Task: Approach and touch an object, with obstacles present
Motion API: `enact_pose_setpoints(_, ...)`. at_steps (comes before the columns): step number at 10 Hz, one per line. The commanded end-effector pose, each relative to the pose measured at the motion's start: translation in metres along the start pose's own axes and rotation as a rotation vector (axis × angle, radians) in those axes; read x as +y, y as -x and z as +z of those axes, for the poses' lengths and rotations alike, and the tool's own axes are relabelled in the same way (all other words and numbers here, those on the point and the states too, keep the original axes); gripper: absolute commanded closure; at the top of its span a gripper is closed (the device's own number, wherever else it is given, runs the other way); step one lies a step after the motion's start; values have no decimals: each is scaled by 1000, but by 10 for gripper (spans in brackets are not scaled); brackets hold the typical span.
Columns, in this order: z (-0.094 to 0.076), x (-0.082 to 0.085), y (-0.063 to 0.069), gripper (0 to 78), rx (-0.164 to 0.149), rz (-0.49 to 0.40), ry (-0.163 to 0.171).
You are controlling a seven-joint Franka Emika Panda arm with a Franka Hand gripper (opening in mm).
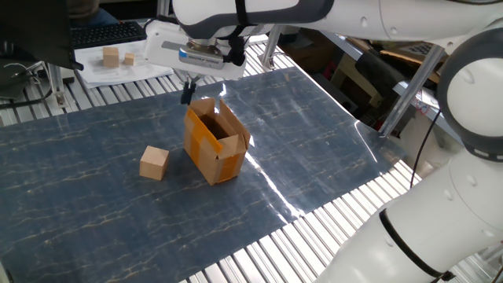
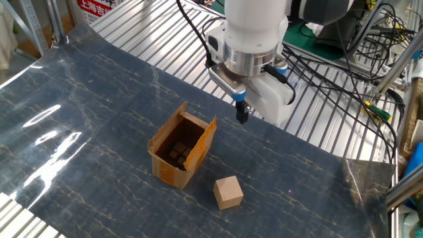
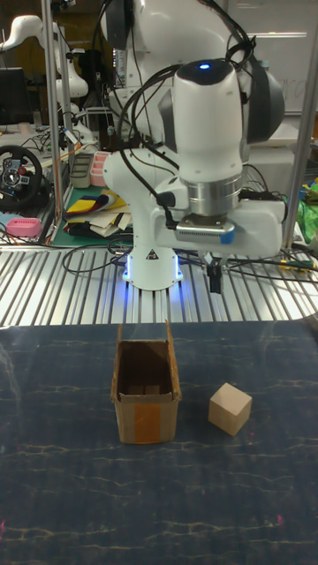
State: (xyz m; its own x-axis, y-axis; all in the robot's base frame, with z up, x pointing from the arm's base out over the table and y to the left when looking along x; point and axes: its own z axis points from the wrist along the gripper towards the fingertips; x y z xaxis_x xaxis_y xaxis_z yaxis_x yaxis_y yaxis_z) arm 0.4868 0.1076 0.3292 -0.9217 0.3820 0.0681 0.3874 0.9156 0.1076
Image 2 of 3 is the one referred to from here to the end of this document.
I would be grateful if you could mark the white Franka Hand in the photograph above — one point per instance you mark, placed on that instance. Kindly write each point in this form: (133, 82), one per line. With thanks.
(272, 99)

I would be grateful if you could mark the plain wooden cube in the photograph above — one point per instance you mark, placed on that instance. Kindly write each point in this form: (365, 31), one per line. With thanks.
(228, 193)

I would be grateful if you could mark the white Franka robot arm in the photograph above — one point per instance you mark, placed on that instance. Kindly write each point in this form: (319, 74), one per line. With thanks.
(254, 23)

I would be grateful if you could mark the small wooden block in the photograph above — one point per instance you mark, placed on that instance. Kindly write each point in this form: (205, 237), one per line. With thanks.
(173, 154)
(180, 147)
(181, 161)
(187, 152)

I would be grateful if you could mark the green cutting mat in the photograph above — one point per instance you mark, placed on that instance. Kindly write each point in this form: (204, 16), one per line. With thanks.
(297, 44)

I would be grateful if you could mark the open brown cardboard box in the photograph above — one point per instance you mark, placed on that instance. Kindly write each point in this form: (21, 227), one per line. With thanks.
(172, 173)

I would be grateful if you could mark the crumpled white paper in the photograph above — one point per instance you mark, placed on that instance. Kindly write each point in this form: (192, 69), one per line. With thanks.
(319, 30)

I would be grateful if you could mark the black pouch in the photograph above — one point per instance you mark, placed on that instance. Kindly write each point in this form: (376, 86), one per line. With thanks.
(337, 38)

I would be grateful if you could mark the green and yellow tool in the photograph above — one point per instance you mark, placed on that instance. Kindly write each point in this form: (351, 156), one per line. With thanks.
(380, 113)

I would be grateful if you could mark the dark marble pattern mat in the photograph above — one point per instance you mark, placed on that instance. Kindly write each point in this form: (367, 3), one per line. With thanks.
(99, 132)

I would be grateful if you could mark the chrome pole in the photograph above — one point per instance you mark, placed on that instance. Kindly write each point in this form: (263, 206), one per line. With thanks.
(370, 26)

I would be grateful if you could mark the brown cardboard sheet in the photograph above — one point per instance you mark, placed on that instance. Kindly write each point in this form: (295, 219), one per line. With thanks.
(411, 109)

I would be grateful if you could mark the red and white sign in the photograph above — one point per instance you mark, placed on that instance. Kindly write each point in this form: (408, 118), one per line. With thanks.
(96, 10)

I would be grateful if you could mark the grey metal pole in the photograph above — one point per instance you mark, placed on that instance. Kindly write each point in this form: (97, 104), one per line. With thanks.
(56, 20)

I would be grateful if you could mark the perforated metal shelf upright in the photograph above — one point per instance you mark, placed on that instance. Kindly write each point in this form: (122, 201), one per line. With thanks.
(33, 23)

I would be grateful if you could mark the silver camera box, blue end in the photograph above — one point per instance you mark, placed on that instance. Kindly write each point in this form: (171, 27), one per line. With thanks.
(228, 81)

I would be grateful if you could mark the aluminium frame post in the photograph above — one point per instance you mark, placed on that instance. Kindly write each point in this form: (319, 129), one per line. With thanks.
(400, 66)

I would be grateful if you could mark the aluminium extrusion rail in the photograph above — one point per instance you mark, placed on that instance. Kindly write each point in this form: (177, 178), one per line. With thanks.
(406, 188)

